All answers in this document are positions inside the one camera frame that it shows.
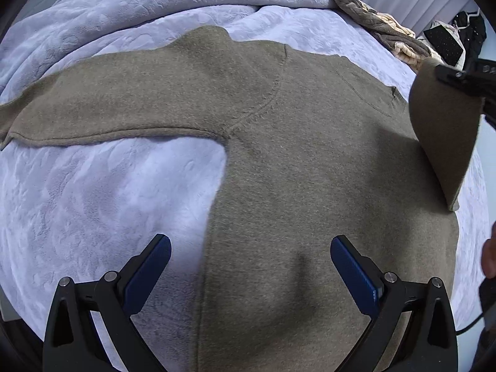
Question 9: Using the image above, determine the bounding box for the olive brown knit sweater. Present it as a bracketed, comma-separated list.
[1, 26, 478, 371]

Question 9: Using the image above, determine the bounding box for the person right hand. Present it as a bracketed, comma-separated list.
[481, 223, 496, 279]

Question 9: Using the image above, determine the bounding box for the cream striped garment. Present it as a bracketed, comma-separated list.
[376, 13, 431, 73]

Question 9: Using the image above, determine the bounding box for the dark brown fuzzy garment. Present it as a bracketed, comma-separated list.
[324, 0, 432, 57]

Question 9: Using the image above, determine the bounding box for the lavender plush blanket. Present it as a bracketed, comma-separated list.
[1, 0, 484, 371]

